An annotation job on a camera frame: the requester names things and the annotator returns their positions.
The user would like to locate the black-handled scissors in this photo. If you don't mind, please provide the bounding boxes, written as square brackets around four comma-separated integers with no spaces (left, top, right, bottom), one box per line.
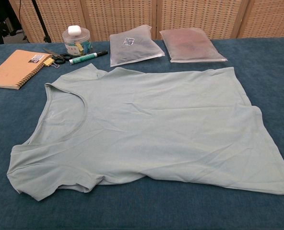
[42,47,72,65]

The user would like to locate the clear jar of clips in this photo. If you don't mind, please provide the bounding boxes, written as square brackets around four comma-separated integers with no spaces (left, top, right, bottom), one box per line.
[62,27,94,58]

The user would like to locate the dark teal carpeted table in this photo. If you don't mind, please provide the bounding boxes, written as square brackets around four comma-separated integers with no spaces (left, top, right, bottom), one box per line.
[0,36,284,230]

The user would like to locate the gold binder clip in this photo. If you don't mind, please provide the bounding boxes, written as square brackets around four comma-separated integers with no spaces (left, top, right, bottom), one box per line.
[43,57,60,69]

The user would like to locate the kraft spiral notebook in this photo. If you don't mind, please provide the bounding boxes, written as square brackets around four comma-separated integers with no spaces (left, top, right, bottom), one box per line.
[0,49,53,91]

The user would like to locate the light green t-shirt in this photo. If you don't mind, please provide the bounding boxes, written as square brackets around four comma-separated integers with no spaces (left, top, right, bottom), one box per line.
[7,63,284,201]

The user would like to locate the frosted bag with dark garment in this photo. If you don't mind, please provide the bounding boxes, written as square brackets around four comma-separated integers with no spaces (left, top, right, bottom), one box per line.
[109,25,166,68]

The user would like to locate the black tripod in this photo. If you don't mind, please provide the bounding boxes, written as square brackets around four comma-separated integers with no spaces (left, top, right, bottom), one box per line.
[31,0,53,43]

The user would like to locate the frosted bag with red garment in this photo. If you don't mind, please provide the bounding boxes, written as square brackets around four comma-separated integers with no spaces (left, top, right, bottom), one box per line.
[159,28,228,64]

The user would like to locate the wicker folding screen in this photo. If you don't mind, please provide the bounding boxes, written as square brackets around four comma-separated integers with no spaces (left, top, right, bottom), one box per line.
[9,0,284,44]

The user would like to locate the green white marker pen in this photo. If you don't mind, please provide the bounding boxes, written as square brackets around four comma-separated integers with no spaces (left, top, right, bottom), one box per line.
[69,49,108,65]

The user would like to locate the white earbuds case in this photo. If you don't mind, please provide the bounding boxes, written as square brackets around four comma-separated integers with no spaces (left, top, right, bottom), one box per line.
[68,25,80,37]

